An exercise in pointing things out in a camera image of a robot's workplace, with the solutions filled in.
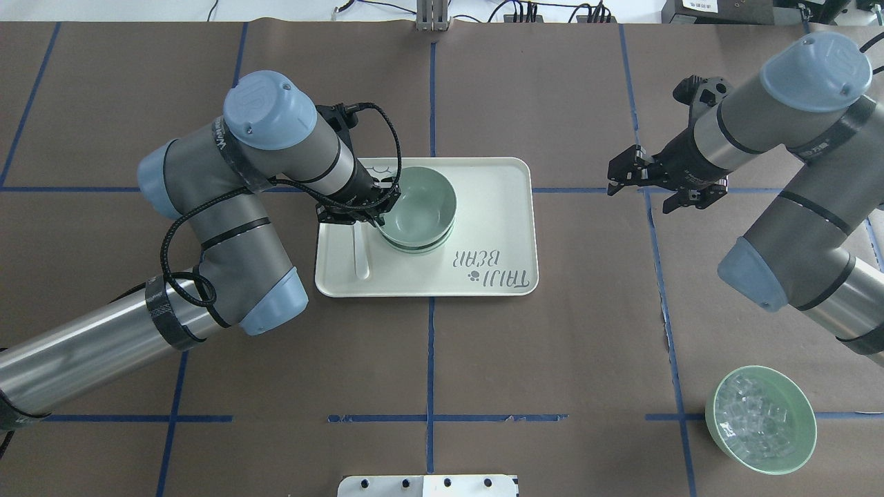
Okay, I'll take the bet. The clear ice cubes pile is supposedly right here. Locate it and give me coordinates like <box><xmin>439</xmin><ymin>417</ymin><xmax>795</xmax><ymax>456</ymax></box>
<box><xmin>713</xmin><ymin>374</ymin><xmax>796</xmax><ymax>465</ymax></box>

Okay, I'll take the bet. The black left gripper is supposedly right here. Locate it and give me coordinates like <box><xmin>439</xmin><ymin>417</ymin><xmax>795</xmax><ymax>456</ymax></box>
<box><xmin>316</xmin><ymin>155</ymin><xmax>402</xmax><ymax>224</ymax></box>

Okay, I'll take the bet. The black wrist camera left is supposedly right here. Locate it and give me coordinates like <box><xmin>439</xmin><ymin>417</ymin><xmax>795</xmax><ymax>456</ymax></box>
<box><xmin>315</xmin><ymin>104</ymin><xmax>363</xmax><ymax>153</ymax></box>

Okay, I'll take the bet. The green bowl with ice cubes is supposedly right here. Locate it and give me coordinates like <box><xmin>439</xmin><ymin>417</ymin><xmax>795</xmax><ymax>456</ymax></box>
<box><xmin>704</xmin><ymin>365</ymin><xmax>818</xmax><ymax>476</ymax></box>

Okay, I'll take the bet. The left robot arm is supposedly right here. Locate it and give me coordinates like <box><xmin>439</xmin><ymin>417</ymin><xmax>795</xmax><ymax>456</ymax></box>
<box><xmin>1</xmin><ymin>70</ymin><xmax>401</xmax><ymax>432</ymax></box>

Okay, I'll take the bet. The pale green bear tray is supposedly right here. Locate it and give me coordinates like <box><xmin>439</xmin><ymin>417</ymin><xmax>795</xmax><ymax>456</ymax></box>
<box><xmin>314</xmin><ymin>157</ymin><xmax>539</xmax><ymax>297</ymax></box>

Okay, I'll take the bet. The black camera cable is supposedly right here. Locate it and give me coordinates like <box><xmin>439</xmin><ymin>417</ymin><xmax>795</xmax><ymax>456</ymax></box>
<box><xmin>160</xmin><ymin>102</ymin><xmax>403</xmax><ymax>329</ymax></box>

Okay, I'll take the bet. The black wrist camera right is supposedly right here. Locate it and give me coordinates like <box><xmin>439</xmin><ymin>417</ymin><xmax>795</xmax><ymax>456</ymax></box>
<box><xmin>672</xmin><ymin>75</ymin><xmax>732</xmax><ymax>127</ymax></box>

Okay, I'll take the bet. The white plastic spoon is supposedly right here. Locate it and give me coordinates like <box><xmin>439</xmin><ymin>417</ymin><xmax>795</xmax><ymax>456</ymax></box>
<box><xmin>353</xmin><ymin>222</ymin><xmax>372</xmax><ymax>280</ymax></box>

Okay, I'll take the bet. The aluminium frame post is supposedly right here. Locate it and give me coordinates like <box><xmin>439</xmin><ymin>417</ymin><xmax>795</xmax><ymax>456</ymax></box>
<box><xmin>416</xmin><ymin>0</ymin><xmax>451</xmax><ymax>32</ymax></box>

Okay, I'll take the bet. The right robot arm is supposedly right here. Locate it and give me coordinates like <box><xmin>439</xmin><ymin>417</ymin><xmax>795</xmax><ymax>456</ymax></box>
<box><xmin>606</xmin><ymin>30</ymin><xmax>883</xmax><ymax>364</ymax></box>

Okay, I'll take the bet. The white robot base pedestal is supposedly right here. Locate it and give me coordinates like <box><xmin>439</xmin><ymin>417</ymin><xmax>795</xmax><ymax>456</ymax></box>
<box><xmin>337</xmin><ymin>473</ymin><xmax>520</xmax><ymax>496</ymax></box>

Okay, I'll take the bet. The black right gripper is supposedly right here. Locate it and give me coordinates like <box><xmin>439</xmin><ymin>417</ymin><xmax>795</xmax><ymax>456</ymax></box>
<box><xmin>607</xmin><ymin>131</ymin><xmax>729</xmax><ymax>214</ymax></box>

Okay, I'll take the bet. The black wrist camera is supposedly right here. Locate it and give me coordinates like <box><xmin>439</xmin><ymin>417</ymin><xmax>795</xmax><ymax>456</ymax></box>
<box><xmin>315</xmin><ymin>104</ymin><xmax>363</xmax><ymax>153</ymax></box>
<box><xmin>672</xmin><ymin>75</ymin><xmax>732</xmax><ymax>127</ymax></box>

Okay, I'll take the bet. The green bowl on tray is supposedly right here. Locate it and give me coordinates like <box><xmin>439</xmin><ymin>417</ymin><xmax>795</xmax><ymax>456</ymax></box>
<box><xmin>385</xmin><ymin>239</ymin><xmax>445</xmax><ymax>254</ymax></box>

